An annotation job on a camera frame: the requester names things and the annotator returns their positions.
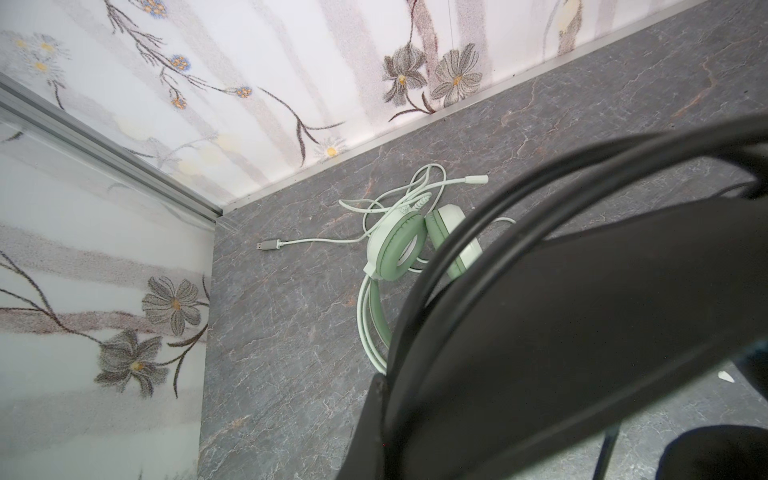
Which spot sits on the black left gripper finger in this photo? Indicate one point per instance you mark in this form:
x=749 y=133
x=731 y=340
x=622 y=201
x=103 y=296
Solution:
x=365 y=459

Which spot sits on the black wired headphones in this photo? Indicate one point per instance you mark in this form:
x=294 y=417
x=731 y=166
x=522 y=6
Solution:
x=517 y=342

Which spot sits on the mint green wired headphones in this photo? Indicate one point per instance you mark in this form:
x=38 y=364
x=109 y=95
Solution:
x=396 y=226

